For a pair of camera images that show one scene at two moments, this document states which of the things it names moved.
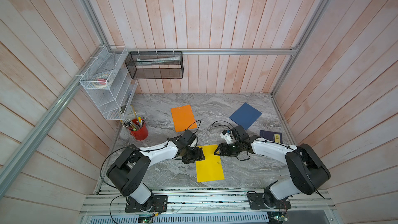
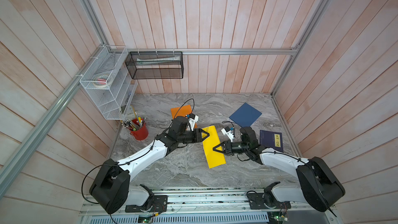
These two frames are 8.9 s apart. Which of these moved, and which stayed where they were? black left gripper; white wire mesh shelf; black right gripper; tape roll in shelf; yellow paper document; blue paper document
Moved: black left gripper; yellow paper document
Stayed: tape roll in shelf; white wire mesh shelf; blue paper document; black right gripper
